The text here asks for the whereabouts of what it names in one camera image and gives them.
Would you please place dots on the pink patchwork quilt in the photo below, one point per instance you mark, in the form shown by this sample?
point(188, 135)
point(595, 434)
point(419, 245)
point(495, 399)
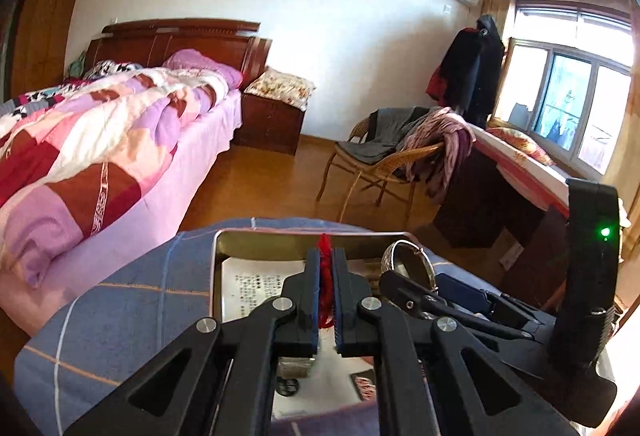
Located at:
point(70, 171)

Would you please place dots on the brown wooden wardrobe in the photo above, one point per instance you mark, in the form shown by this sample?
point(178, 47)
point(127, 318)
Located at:
point(37, 44)

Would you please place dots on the wooden bed headboard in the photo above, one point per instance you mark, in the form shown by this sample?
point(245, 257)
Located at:
point(151, 42)

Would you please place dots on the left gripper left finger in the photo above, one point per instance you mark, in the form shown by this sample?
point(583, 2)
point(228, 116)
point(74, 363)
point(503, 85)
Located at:
point(216, 378)

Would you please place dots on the dark hanging coats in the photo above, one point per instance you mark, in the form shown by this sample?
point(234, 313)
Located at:
point(467, 78)

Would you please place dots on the grey garment on chair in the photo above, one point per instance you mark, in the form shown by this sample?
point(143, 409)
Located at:
point(387, 128)

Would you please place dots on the blue plaid tablecloth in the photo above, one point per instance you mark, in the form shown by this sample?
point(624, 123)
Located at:
point(98, 340)

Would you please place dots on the floral cushion on nightstand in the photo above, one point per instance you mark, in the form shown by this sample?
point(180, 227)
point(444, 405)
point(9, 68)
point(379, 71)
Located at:
point(286, 88)

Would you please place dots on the silver bangle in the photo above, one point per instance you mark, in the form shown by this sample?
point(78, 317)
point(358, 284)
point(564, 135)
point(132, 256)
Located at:
point(410, 260)

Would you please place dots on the window with frame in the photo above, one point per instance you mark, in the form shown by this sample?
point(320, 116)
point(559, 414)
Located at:
point(566, 81)

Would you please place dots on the dark wooden desk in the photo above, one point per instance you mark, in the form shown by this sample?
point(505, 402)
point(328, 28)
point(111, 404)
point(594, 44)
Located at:
point(526, 245)

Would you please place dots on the dark wooden nightstand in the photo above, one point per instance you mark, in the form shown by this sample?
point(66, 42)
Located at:
point(269, 125)

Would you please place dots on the paper leaflet in tin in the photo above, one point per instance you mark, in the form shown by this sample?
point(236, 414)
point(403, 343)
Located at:
point(334, 382)

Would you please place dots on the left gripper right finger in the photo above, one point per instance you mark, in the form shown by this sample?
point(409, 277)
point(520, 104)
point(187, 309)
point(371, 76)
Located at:
point(370, 325)

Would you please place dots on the floral bedding on desk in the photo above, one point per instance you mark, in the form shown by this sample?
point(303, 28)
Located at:
point(542, 185)

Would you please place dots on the wicker chair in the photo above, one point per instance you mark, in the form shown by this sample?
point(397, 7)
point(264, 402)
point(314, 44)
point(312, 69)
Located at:
point(386, 175)

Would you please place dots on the purple pink clothes on chair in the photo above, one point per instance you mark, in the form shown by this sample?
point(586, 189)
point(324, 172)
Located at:
point(438, 125)

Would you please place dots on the pink metal tin box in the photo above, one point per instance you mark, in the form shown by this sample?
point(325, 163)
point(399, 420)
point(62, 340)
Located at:
point(363, 249)

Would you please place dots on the purple pillow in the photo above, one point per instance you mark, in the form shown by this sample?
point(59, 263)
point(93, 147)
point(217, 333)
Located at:
point(191, 58)

